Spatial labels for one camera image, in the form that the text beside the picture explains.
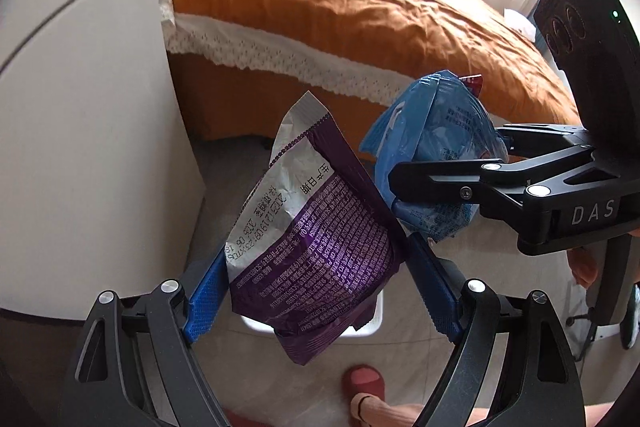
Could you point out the red slipper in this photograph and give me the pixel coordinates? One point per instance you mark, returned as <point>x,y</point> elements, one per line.
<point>362,382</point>
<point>240,421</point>

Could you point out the purple snack bag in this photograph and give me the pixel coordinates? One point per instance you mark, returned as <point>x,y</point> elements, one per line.
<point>325,247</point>

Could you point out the blue snack bag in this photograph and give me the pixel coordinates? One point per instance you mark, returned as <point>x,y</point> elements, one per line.
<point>440,127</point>

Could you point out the white round table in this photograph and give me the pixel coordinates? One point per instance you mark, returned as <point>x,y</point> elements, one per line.
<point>90,132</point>

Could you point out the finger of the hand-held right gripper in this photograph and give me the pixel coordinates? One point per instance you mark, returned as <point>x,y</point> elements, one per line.
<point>430,182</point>
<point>540,134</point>

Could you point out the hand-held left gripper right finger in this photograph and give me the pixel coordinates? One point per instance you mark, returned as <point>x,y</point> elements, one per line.
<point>435,292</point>

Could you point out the white square trash bin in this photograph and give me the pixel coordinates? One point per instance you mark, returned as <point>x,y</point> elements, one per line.
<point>376,314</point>

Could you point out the person's right hand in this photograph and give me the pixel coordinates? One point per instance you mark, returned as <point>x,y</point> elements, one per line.
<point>585,267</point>

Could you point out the small red wrapper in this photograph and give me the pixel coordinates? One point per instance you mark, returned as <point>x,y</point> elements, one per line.
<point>472,83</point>

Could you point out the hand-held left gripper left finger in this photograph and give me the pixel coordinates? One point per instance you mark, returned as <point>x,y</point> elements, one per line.
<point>205,302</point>

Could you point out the bed with orange duvet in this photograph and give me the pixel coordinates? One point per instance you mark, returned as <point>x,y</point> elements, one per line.
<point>325,7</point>

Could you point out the white pillow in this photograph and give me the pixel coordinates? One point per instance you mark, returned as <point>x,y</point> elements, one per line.
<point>517,21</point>

